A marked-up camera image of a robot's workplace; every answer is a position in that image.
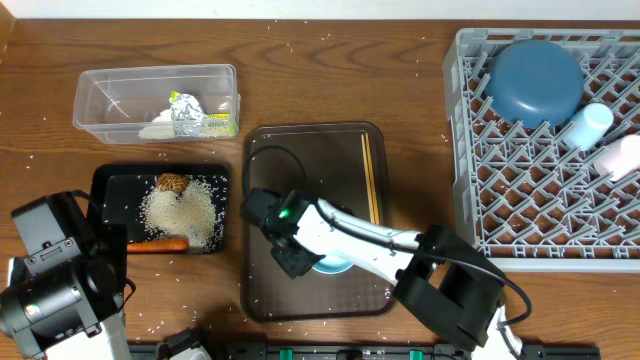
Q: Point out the grey dishwasher rack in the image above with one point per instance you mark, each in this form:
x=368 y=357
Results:
x=523 y=197

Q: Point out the clear plastic bin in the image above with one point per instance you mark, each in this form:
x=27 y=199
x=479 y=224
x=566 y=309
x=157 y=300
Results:
x=115 y=104

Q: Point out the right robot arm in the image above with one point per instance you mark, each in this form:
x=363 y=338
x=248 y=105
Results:
x=447 y=285

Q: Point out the dark brown serving tray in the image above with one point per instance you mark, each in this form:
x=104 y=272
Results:
x=328 y=160

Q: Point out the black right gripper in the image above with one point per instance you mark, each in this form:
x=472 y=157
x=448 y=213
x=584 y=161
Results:
x=293 y=263

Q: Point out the light blue bowl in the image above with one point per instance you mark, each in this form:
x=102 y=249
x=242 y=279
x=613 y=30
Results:
x=332 y=265

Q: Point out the brown dried mushroom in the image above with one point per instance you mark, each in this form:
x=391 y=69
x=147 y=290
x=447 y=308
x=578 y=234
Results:
x=170 y=182

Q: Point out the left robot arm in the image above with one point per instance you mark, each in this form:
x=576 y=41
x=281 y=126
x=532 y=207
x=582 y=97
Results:
x=65 y=298

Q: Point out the dark blue plate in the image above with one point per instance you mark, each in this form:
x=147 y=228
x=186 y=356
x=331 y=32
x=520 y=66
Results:
x=534 y=81

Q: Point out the light blue plastic cup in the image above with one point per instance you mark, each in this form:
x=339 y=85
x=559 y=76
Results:
x=589 y=126

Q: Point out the pile of rice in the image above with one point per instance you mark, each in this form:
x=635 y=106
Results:
x=195 y=214

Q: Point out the black waste tray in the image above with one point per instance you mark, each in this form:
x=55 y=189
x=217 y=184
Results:
x=119 y=189

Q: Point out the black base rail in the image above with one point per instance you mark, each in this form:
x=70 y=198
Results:
x=261 y=351

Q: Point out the orange carrot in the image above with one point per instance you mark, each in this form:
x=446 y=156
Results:
x=162 y=246

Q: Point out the white napkin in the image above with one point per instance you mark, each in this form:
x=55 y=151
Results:
x=160 y=128

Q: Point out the yellow green snack wrapper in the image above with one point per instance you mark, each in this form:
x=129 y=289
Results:
x=218 y=125

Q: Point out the aluminium foil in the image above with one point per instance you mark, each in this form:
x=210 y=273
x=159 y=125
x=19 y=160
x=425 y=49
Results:
x=187 y=114

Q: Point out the white plastic cup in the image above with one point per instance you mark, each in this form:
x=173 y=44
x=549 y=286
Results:
x=619 y=158

